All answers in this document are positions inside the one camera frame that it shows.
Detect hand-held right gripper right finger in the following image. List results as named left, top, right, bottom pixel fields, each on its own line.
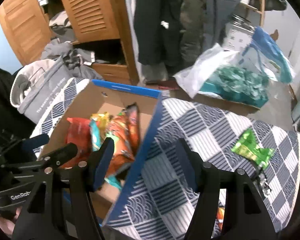
left=175, top=137, right=278, bottom=240

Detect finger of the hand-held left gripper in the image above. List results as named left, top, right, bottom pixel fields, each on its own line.
left=39, top=142, right=78, bottom=169
left=21, top=133, right=50, bottom=153

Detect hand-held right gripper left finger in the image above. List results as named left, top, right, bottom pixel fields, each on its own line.
left=14, top=137, right=115, bottom=240

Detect large orange snack packet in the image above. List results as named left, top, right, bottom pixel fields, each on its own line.
left=106, top=115, right=137, bottom=178

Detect red snack packet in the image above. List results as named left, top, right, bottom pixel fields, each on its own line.
left=65, top=117, right=93, bottom=169

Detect teal snack packet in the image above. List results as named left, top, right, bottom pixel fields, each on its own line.
left=89, top=120, right=123, bottom=190

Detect orange packet with black print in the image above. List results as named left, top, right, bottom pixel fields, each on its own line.
left=125, top=102, right=141, bottom=153

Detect yellow snack packet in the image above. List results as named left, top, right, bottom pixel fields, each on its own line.
left=90, top=112, right=113, bottom=128

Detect cardboard box with blue rim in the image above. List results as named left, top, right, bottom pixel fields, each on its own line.
left=37, top=79, right=163, bottom=227

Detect green snack packet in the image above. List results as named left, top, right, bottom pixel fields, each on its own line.
left=231, top=128, right=275, bottom=170

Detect person's left hand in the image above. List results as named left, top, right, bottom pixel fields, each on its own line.
left=0, top=209, right=22, bottom=234

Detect blue white patterned tablecloth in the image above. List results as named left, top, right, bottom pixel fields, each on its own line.
left=31, top=77, right=300, bottom=238

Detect grey tote bag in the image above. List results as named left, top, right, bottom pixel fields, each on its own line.
left=17, top=56, right=77, bottom=122

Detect dark cloth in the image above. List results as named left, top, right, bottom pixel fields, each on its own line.
left=0, top=64, right=38, bottom=150

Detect small orange packet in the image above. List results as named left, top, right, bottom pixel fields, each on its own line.
left=216, top=206, right=225, bottom=230

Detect white hooded garment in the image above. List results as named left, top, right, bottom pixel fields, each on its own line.
left=10, top=59, right=58, bottom=107

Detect brown cardboard carton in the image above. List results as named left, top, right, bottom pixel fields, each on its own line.
left=190, top=94, right=262, bottom=117

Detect small black white object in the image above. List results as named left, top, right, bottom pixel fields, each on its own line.
left=255, top=165, right=273, bottom=198

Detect wooden wardrobe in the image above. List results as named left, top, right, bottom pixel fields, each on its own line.
left=0, top=0, right=140, bottom=85

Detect grey clothes pile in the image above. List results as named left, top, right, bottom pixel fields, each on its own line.
left=41, top=39, right=103, bottom=80

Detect teal patterned cloth bundle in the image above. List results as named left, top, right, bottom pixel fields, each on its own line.
left=199, top=65, right=270, bottom=108

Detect white plastic bag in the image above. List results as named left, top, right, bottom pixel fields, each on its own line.
left=174, top=43, right=240, bottom=98

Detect plain wooden wardrobe door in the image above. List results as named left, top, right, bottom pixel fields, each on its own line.
left=0, top=0, right=53, bottom=65

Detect crumpled clothes in wardrobe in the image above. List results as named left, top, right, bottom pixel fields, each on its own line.
left=49, top=11, right=74, bottom=42

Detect white printed carton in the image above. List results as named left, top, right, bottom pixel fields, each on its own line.
left=222, top=21, right=254, bottom=49

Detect louvred wooden wardrobe door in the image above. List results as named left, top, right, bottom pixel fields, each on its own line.
left=56, top=0, right=121, bottom=43

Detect blue plastic bag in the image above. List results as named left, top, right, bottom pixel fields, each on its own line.
left=241, top=26, right=297, bottom=83

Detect olive green hanging coat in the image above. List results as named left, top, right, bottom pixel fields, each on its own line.
left=179, top=0, right=215, bottom=65

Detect white hanging garment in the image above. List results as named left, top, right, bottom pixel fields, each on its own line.
left=125, top=0, right=146, bottom=80

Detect black hanging coat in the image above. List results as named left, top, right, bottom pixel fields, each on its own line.
left=134, top=0, right=183, bottom=67

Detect metal can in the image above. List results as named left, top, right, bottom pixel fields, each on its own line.
left=230, top=14, right=253, bottom=28

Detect grey blue hanging garment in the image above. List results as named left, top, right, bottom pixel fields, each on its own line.
left=210, top=0, right=243, bottom=45

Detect dark shoe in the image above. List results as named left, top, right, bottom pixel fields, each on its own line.
left=264, top=0, right=288, bottom=12

